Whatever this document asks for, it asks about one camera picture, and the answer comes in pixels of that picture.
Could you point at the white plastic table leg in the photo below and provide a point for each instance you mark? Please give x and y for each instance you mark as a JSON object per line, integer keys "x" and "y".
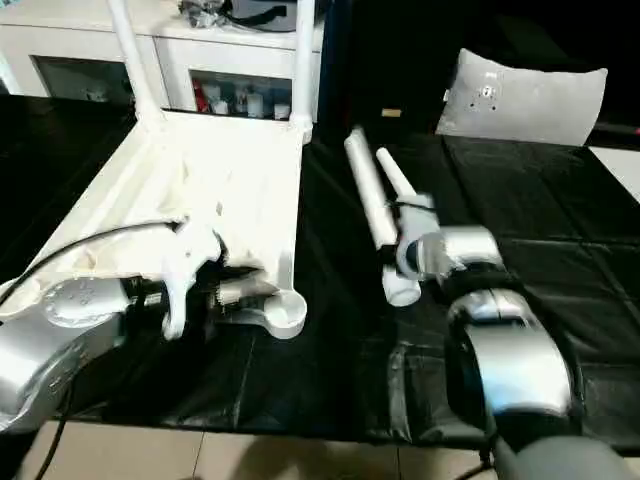
{"x": 130, "y": 60}
{"x": 395, "y": 172}
{"x": 372, "y": 200}
{"x": 305, "y": 60}

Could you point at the white plastic table top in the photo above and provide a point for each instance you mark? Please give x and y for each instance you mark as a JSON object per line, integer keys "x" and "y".
{"x": 225, "y": 190}

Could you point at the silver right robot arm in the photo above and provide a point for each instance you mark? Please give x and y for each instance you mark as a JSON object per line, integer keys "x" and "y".
{"x": 510, "y": 350}

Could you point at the black work mat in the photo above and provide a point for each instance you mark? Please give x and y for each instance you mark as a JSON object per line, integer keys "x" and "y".
{"x": 525, "y": 225}

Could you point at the gold sofa label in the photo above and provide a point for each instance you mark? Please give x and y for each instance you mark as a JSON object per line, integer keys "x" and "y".
{"x": 391, "y": 113}

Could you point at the grey printed cushion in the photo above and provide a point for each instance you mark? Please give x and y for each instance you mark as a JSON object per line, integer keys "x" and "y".
{"x": 520, "y": 100}

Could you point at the black sofa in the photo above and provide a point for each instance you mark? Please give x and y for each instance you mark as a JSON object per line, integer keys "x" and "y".
{"x": 400, "y": 50}

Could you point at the white flat panel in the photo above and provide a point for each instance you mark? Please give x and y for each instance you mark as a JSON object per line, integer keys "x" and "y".
{"x": 620, "y": 170}

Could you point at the white glass-door cabinet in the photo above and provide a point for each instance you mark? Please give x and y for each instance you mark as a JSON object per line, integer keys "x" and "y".
{"x": 75, "y": 45}

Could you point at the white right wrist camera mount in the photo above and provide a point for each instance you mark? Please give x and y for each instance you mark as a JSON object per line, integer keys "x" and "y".
{"x": 415, "y": 225}

